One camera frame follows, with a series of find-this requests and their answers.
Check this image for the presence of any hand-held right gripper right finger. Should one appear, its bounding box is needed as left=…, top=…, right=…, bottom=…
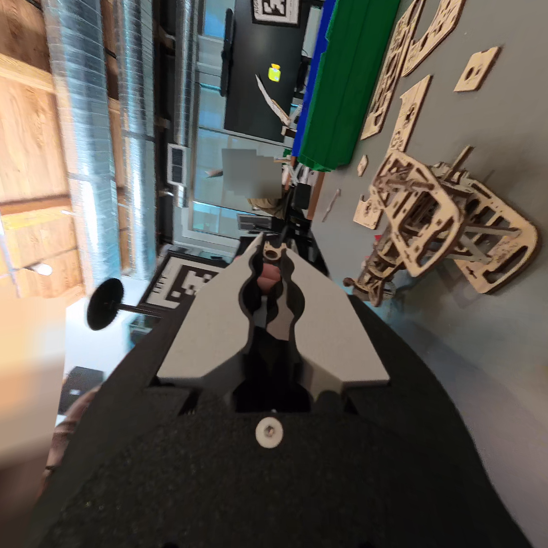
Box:
left=280, top=250, right=391, bottom=402

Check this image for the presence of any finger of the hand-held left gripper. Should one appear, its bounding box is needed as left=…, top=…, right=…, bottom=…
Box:
left=265, top=299, right=297, bottom=342

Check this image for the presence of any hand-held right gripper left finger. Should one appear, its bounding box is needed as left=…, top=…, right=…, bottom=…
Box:
left=156, top=232, right=264, bottom=386

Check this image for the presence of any small wooden ring part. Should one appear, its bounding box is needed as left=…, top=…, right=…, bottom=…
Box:
left=265, top=223, right=287, bottom=263

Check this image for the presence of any wooden model airplane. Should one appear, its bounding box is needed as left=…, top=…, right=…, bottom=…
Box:
left=344, top=146, right=539, bottom=307

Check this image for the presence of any grey desk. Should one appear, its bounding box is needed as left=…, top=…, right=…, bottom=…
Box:
left=310, top=0, right=548, bottom=489

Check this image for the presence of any person's left hand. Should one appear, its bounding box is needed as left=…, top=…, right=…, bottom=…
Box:
left=258, top=262, right=282, bottom=297

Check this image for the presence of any printed marker sign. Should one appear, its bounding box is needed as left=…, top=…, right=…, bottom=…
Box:
left=252, top=0, right=301, bottom=28
left=143, top=252, right=240, bottom=315

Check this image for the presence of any black round disc fixture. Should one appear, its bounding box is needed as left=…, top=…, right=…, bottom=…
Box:
left=87, top=277, right=165, bottom=331

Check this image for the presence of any thin pale wood strip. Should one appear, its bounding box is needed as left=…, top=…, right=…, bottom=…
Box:
left=322, top=188, right=342, bottom=224

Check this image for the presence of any black box with label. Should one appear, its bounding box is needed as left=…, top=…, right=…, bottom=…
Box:
left=58, top=366, right=105, bottom=415

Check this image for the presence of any wooden sheet with curvy cutouts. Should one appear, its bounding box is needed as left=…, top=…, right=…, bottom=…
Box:
left=361, top=0, right=414, bottom=140

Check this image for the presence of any wooden sheet with wheel parts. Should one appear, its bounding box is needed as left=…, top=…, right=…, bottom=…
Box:
left=386, top=75, right=432, bottom=151

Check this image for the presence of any green storage bin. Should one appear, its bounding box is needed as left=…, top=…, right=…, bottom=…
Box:
left=297, top=0, right=401, bottom=173

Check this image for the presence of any black soundbar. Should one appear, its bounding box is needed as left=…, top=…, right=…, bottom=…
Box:
left=222, top=9, right=235, bottom=97

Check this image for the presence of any L-shaped wooden parts sheet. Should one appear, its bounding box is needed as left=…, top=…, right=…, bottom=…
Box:
left=402, top=0, right=466, bottom=78

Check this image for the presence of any white wall air unit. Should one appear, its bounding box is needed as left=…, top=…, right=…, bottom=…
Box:
left=167, top=144, right=189, bottom=186

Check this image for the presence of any black wall panel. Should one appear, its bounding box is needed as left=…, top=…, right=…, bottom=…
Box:
left=223, top=0, right=326, bottom=142

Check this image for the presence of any wide silver ventilation duct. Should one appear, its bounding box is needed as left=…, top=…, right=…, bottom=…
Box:
left=41, top=0, right=122, bottom=296

